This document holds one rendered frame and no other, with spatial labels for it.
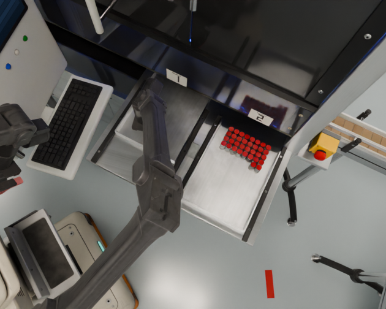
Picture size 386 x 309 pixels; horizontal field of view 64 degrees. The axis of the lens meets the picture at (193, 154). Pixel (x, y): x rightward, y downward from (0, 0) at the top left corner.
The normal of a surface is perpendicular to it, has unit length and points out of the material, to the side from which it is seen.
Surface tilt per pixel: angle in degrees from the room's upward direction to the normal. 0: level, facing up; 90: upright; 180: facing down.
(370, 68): 90
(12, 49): 90
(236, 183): 0
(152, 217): 49
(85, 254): 0
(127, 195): 0
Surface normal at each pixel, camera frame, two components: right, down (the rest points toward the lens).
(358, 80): -0.45, 0.83
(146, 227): 0.26, 0.46
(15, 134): 0.64, 0.77
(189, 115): 0.05, -0.33
